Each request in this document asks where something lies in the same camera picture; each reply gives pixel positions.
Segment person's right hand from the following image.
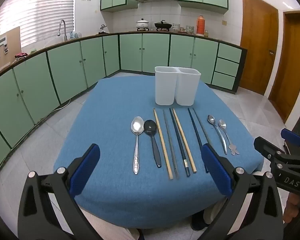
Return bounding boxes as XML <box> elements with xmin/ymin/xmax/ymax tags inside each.
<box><xmin>283</xmin><ymin>192</ymin><xmax>300</xmax><ymax>228</ymax></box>

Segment grey metal chopstick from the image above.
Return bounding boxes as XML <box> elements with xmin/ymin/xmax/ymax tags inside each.
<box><xmin>192</xmin><ymin>108</ymin><xmax>213</xmax><ymax>145</ymax></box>
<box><xmin>163</xmin><ymin>109</ymin><xmax>180</xmax><ymax>179</ymax></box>

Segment blue tablecloth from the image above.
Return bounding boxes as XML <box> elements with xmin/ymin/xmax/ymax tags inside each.
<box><xmin>53</xmin><ymin>76</ymin><xmax>264</xmax><ymax>229</ymax></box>

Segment plain wooden door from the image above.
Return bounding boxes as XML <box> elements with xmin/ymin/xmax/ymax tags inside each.
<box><xmin>268</xmin><ymin>10</ymin><xmax>300</xmax><ymax>124</ymax></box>

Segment white two-compartment utensil holder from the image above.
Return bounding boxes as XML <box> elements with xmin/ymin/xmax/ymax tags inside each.
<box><xmin>154</xmin><ymin>66</ymin><xmax>201</xmax><ymax>106</ymax></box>

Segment dark blue chopstick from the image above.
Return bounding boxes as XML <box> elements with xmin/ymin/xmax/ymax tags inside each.
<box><xmin>187</xmin><ymin>108</ymin><xmax>209</xmax><ymax>173</ymax></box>
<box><xmin>169</xmin><ymin>108</ymin><xmax>191</xmax><ymax>177</ymax></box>

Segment metal kitchen faucet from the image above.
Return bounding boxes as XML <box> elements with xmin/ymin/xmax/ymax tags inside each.
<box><xmin>57</xmin><ymin>19</ymin><xmax>67</xmax><ymax>42</ymax></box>

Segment large ornate silver spoon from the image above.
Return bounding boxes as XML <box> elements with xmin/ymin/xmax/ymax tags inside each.
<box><xmin>131</xmin><ymin>116</ymin><xmax>144</xmax><ymax>175</ymax></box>

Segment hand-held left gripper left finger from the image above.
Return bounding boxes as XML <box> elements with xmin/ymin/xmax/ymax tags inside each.
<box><xmin>17</xmin><ymin>144</ymin><xmax>102</xmax><ymax>240</ymax></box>

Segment wooden chopstick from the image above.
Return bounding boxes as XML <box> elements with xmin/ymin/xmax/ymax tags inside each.
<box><xmin>172</xmin><ymin>108</ymin><xmax>197</xmax><ymax>173</ymax></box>
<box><xmin>153</xmin><ymin>108</ymin><xmax>174</xmax><ymax>180</ymax></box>

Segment small bear-handle silver spoon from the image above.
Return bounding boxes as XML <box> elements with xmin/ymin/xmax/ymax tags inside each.
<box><xmin>218</xmin><ymin>119</ymin><xmax>240</xmax><ymax>155</ymax></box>

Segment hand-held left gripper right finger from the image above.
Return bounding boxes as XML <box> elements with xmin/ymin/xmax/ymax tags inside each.
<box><xmin>197</xmin><ymin>143</ymin><xmax>284</xmax><ymax>240</ymax></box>

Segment black plastic spoon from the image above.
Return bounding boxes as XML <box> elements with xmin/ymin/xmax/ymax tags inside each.
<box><xmin>143</xmin><ymin>119</ymin><xmax>162</xmax><ymax>168</ymax></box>

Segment white window blinds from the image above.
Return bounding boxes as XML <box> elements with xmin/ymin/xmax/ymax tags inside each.
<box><xmin>0</xmin><ymin>0</ymin><xmax>75</xmax><ymax>48</ymax></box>

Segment plain silver spoon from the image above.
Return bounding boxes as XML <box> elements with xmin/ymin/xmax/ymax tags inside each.
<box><xmin>207</xmin><ymin>115</ymin><xmax>227</xmax><ymax>155</ymax></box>

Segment black wok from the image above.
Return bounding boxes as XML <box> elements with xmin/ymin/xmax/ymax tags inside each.
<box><xmin>154</xmin><ymin>20</ymin><xmax>173</xmax><ymax>29</ymax></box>

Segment green lower kitchen cabinets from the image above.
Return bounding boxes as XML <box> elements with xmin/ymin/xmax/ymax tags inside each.
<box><xmin>0</xmin><ymin>33</ymin><xmax>248</xmax><ymax>180</ymax></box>

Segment wooden door with handle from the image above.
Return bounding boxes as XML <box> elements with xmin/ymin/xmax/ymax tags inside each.
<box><xmin>240</xmin><ymin>0</ymin><xmax>279</xmax><ymax>96</ymax></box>

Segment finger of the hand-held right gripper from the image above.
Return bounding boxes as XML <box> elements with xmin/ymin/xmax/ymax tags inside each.
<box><xmin>254</xmin><ymin>136</ymin><xmax>292</xmax><ymax>173</ymax></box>
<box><xmin>281</xmin><ymin>128</ymin><xmax>300</xmax><ymax>152</ymax></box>

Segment gas stove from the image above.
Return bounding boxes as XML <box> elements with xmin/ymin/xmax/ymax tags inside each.
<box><xmin>136</xmin><ymin>27</ymin><xmax>173</xmax><ymax>32</ymax></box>

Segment orange thermos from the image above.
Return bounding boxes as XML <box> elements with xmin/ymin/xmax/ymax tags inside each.
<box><xmin>196</xmin><ymin>15</ymin><xmax>205</xmax><ymax>36</ymax></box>

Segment cardboard board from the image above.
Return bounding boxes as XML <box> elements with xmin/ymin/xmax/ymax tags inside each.
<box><xmin>0</xmin><ymin>26</ymin><xmax>22</xmax><ymax>79</ymax></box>

